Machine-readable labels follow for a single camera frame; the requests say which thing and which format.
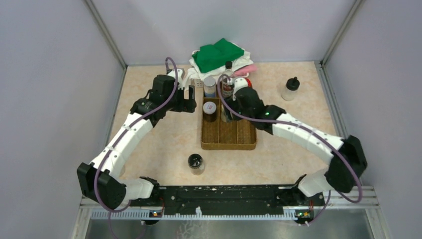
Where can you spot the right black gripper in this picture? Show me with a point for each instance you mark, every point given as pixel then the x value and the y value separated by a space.
pixel 231 104

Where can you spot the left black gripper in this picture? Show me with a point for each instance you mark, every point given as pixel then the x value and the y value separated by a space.
pixel 186 105

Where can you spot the white lid brown sauce jar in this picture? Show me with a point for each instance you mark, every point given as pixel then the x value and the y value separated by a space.
pixel 209 111

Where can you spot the dark bottle red white label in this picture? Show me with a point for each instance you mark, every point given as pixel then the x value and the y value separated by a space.
pixel 226 83

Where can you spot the silver lid spice jar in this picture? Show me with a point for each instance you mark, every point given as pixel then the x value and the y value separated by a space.
pixel 209 85

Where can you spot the black cap squeeze bottle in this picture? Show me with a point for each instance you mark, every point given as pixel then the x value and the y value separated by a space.
pixel 290 89

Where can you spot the yellow cap clear bottle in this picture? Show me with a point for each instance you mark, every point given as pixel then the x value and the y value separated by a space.
pixel 226 115

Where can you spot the red lid chili sauce jar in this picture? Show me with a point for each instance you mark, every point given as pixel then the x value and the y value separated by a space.
pixel 248 82

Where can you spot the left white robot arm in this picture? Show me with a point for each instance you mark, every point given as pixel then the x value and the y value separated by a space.
pixel 99 179

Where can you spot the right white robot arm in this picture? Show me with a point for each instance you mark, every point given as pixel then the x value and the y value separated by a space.
pixel 344 157

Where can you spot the woven bamboo divided tray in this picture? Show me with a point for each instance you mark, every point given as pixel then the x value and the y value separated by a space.
pixel 220 134

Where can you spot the pink cloth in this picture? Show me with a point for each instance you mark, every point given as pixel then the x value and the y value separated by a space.
pixel 244 71

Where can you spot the white cloth pile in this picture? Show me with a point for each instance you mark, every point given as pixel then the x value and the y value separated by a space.
pixel 217 71

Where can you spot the green folded cloth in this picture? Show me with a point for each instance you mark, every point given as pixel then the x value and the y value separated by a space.
pixel 214 55

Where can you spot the black lid pepper shaker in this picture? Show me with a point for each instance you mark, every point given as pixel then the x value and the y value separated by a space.
pixel 196 164

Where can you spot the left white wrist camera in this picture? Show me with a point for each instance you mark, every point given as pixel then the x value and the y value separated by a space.
pixel 178 75

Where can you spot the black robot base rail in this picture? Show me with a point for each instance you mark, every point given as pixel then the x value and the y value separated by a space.
pixel 228 200

